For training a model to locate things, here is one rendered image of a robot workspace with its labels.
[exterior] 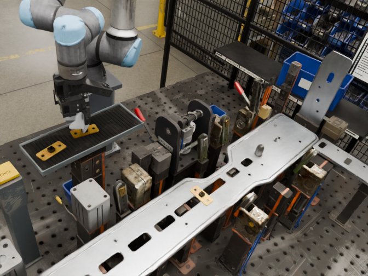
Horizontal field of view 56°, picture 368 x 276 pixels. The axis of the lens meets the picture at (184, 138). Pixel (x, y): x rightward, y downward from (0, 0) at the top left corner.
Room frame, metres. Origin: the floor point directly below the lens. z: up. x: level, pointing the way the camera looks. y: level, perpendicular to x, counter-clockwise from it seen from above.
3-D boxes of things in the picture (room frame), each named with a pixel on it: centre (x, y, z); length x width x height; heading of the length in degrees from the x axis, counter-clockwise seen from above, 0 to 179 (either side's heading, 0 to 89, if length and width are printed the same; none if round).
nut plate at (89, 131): (0.80, 0.32, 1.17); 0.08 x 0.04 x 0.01; 131
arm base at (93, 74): (1.18, 0.44, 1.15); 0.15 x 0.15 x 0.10
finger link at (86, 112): (0.78, 0.30, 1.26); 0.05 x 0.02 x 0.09; 41
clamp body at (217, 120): (1.11, -0.12, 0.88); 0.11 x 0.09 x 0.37; 52
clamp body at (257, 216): (0.70, -0.27, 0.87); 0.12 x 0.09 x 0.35; 52
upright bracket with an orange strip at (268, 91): (1.31, -0.32, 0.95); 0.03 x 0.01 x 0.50; 142
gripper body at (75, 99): (0.78, 0.34, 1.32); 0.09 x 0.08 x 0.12; 131
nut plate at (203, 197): (0.76, -0.10, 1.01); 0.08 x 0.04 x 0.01; 52
